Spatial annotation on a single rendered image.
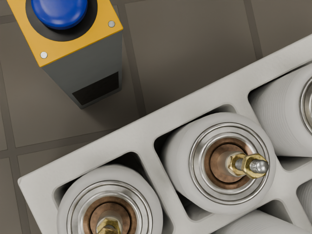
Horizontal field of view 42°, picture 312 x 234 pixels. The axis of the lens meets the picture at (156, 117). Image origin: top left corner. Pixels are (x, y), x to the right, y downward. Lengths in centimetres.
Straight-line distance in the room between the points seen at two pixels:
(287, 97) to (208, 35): 28
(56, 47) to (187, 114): 18
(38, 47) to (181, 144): 15
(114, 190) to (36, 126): 29
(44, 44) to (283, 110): 23
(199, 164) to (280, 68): 17
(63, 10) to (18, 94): 35
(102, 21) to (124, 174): 14
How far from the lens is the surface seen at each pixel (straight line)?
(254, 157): 31
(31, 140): 63
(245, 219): 46
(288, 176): 48
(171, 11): 66
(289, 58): 49
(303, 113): 40
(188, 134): 38
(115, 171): 37
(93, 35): 32
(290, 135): 42
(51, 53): 32
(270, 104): 45
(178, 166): 38
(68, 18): 31
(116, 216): 35
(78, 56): 34
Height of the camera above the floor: 62
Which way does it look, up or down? 83 degrees down
